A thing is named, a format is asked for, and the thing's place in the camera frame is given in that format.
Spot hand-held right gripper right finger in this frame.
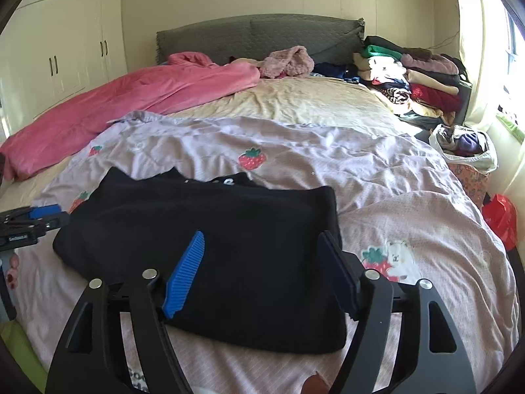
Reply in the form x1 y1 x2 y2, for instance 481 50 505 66
318 230 478 394

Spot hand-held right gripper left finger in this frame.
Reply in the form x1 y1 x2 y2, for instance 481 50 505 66
45 230 206 394

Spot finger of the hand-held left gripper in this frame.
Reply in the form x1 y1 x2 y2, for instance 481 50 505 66
29 204 61 219
39 212 71 232

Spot black sweatshirt with orange cuffs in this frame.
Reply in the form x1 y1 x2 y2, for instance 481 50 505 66
52 167 348 354

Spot white bag of clothes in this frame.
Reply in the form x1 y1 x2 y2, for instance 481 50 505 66
429 124 499 175

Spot dark blue clothes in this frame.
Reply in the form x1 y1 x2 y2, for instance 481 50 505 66
314 62 362 83

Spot pile of folded clothes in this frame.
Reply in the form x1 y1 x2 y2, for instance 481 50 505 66
353 35 472 126

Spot person's left hand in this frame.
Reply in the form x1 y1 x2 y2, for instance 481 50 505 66
5 253 21 290

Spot lilac strawberry print blanket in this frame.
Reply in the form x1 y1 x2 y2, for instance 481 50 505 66
12 111 519 394

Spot yellow-green cloth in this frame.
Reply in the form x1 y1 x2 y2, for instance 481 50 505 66
0 320 48 392

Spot pink quilt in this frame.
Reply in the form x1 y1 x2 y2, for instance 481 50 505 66
0 51 261 181

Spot white wardrobe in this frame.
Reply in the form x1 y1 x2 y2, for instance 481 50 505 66
0 0 128 144

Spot floral laundry basket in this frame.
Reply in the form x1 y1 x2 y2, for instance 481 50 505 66
447 162 493 210

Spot beige bed sheet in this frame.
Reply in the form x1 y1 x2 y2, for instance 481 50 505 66
0 76 415 214

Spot red plastic bag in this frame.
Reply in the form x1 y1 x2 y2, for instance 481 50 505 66
482 194 518 251

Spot pink fluffy garment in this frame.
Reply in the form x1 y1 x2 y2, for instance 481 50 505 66
260 46 316 79

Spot green windowsill cloth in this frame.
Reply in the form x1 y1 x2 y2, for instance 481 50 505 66
496 111 525 144

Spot grey quilted headboard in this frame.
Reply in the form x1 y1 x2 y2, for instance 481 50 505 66
156 14 366 66

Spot cream curtain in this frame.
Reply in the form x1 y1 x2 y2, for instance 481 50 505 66
453 0 505 128

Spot window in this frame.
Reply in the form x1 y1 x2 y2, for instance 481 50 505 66
492 0 525 103

